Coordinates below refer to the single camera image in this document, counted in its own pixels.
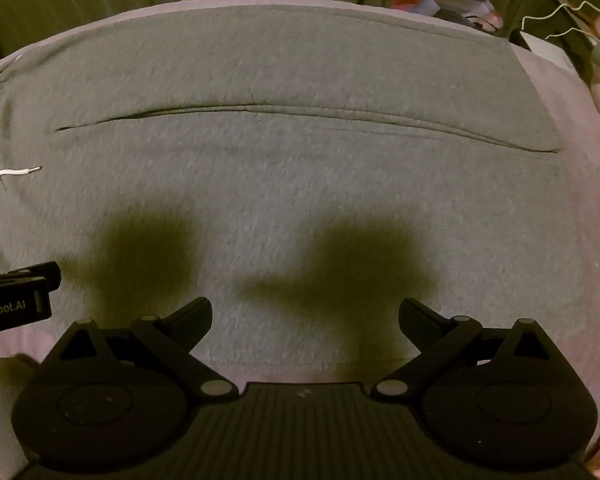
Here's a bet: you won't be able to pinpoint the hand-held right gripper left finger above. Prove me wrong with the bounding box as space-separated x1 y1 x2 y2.
45 297 238 400

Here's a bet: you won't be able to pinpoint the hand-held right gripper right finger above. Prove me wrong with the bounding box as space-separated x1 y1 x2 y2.
372 297 556 400

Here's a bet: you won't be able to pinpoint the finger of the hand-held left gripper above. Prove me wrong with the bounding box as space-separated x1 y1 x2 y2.
0 261 62 292

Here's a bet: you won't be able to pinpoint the grey ribbed cloth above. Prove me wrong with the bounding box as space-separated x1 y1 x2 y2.
0 357 37 480

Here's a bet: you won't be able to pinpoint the white paper sheet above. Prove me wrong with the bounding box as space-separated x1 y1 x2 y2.
522 32 588 80

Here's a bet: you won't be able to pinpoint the orange and white items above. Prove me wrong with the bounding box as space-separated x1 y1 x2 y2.
392 0 503 33

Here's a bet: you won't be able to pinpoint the white cable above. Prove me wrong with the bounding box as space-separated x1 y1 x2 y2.
521 1 600 40

